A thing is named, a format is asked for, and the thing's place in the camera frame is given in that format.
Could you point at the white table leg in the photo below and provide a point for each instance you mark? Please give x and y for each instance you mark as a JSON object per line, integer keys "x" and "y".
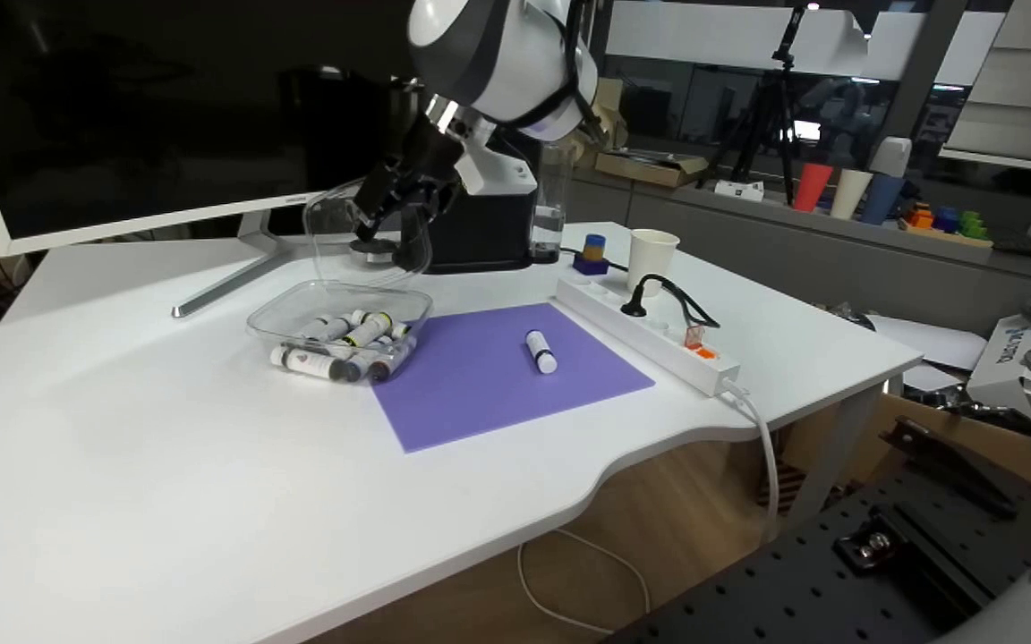
{"x": 839, "y": 450}

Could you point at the white curved monitor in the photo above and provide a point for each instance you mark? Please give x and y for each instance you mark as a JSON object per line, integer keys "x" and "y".
{"x": 122, "y": 121}

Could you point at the black tripod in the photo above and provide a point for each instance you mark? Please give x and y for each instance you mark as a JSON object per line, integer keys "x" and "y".
{"x": 786, "y": 109}

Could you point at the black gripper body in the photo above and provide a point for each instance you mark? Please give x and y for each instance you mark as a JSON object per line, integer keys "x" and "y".
{"x": 434, "y": 149}

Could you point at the blue and orange toy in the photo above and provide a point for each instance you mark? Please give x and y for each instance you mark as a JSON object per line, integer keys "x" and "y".
{"x": 591, "y": 256}

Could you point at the red cup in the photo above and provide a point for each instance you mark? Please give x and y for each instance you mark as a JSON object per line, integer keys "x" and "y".
{"x": 813, "y": 187}

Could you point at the white paper cup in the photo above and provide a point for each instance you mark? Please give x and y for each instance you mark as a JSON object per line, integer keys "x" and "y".
{"x": 653, "y": 256}

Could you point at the white paper sheet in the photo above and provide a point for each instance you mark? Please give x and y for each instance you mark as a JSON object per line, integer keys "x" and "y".
{"x": 934, "y": 344}

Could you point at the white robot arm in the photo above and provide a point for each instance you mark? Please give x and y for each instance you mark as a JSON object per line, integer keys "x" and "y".
{"x": 503, "y": 60}

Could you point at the white labelled tube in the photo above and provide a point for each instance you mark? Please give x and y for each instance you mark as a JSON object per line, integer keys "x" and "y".
{"x": 398, "y": 332}
{"x": 543, "y": 352}
{"x": 330, "y": 327}
{"x": 373, "y": 327}
{"x": 308, "y": 364}
{"x": 393, "y": 364}

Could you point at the grey counter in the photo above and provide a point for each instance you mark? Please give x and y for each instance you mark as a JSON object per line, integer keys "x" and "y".
{"x": 851, "y": 264}

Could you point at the clear plastic bottle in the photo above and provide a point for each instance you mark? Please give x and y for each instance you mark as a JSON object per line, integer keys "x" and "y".
{"x": 554, "y": 220}

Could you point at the purple mat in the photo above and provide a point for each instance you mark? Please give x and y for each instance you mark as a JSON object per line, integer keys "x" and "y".
{"x": 503, "y": 380}

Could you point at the cardboard box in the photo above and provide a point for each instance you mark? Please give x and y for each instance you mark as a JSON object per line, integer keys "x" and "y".
{"x": 610, "y": 144}

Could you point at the clear plastic box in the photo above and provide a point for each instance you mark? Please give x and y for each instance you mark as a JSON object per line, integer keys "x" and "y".
{"x": 304, "y": 310}

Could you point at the white power strip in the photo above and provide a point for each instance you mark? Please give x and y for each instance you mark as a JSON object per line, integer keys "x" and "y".
{"x": 647, "y": 341}

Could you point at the black perforated board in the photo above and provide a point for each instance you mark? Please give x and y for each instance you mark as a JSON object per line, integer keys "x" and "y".
{"x": 851, "y": 574}

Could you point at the black round disc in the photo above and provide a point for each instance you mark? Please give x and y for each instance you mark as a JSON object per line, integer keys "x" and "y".
{"x": 370, "y": 252}

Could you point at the green toy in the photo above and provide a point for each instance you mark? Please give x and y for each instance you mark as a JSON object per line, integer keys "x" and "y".
{"x": 974, "y": 226}

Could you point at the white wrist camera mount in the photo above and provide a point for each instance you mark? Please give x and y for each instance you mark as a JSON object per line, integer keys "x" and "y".
{"x": 498, "y": 176}

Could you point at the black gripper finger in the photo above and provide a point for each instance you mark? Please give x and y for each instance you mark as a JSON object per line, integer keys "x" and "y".
{"x": 418, "y": 233}
{"x": 379, "y": 197}

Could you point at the white slatted blind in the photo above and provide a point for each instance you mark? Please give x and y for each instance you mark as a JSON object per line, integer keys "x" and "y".
{"x": 1021, "y": 85}

